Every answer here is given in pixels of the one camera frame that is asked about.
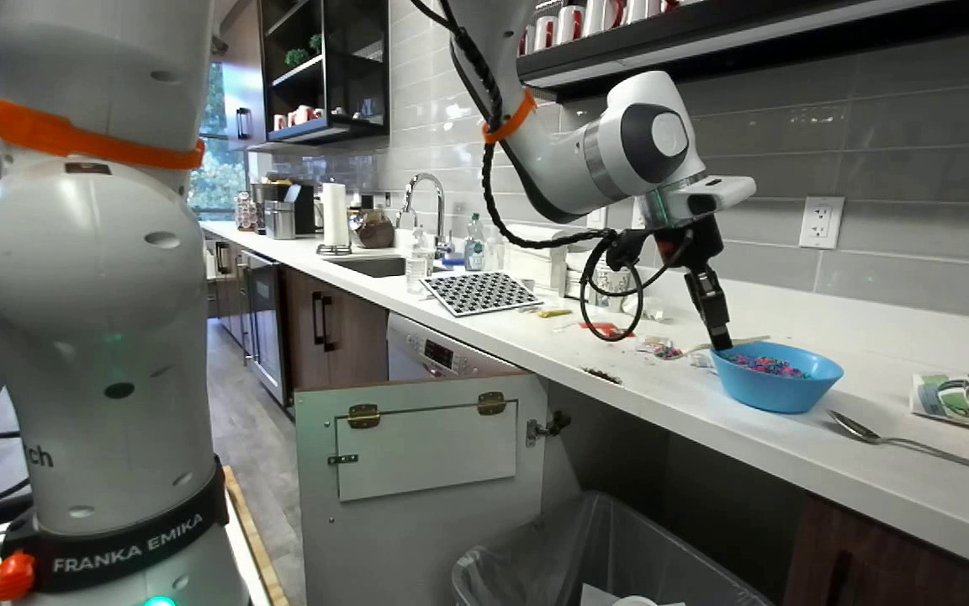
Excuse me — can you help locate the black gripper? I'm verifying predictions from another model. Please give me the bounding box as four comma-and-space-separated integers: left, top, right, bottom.
653, 216, 739, 353

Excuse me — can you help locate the blue plastic bowl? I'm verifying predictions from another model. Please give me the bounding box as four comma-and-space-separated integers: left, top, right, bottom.
707, 341, 850, 416

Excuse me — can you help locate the grey trash bin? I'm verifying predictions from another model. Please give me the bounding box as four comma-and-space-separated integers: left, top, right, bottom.
447, 489, 776, 606

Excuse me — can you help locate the clear plastic wrapper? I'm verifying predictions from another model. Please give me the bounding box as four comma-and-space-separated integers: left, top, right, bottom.
640, 332, 698, 365

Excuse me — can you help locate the coloured aquarium gravel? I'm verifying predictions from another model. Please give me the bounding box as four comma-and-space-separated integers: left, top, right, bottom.
731, 350, 809, 379

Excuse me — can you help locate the white napkin dispenser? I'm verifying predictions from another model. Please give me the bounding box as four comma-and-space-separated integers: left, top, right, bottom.
497, 229, 574, 296

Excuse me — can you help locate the clear glass jar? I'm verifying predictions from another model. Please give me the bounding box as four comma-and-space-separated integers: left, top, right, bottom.
463, 211, 491, 277

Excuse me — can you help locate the built-in dishwasher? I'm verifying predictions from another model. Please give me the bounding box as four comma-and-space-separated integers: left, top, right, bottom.
384, 311, 528, 383

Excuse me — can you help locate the chrome kitchen faucet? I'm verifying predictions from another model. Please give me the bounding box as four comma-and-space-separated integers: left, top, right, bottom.
396, 169, 451, 260

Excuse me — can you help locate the white discarded paper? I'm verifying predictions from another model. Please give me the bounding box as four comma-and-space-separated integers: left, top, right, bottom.
577, 578, 666, 606

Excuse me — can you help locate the red white mug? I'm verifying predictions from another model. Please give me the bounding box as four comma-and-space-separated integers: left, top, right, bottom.
584, 0, 623, 37
516, 13, 546, 56
548, 0, 587, 47

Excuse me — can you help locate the brown wooden cabinet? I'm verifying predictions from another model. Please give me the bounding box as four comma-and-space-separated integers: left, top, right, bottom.
780, 498, 969, 606
281, 266, 395, 425

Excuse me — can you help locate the open cabinet door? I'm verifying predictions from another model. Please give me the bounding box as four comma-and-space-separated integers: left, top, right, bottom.
293, 371, 558, 606

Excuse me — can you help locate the dark coffee pot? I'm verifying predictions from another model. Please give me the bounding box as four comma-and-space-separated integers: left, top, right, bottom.
349, 194, 400, 252

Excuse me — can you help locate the steel kitchen sink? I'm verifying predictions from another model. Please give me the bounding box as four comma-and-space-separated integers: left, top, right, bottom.
324, 252, 411, 279

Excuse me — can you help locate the white paper towel roll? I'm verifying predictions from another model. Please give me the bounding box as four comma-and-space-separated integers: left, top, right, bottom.
317, 179, 354, 257

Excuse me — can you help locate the black open shelf cabinet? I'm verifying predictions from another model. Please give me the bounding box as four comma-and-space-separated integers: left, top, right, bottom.
256, 0, 395, 148

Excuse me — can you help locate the black coffee machine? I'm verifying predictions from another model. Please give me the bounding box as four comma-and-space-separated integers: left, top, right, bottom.
259, 179, 321, 241

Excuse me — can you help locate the black undercounter appliance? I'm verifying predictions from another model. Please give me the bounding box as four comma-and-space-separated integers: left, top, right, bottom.
205, 246, 291, 409

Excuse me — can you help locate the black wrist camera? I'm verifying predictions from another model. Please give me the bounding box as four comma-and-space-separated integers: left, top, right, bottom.
602, 229, 653, 273

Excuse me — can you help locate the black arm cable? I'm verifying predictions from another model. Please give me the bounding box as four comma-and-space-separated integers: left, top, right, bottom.
407, 0, 666, 344

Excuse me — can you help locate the white wall outlet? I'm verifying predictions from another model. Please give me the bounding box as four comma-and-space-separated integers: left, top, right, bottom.
797, 194, 850, 252

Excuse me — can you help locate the black wall shelf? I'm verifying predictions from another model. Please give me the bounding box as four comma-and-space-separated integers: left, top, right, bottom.
516, 0, 969, 94

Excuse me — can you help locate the orange velcro strap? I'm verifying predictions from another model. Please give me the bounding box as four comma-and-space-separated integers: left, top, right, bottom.
0, 94, 209, 176
483, 88, 543, 148

